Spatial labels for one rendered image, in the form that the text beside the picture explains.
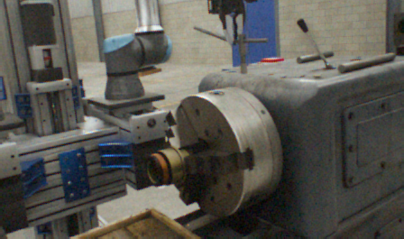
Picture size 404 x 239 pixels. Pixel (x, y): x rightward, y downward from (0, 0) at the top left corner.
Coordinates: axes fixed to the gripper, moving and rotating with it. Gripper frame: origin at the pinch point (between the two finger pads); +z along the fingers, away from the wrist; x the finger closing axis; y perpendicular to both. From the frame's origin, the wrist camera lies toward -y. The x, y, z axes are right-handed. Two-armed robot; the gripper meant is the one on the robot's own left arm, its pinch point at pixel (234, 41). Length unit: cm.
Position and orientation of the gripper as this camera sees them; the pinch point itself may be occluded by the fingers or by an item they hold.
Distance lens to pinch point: 119.9
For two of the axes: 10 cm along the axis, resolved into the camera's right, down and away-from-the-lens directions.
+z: 0.8, 9.8, 1.9
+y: -5.9, -1.0, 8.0
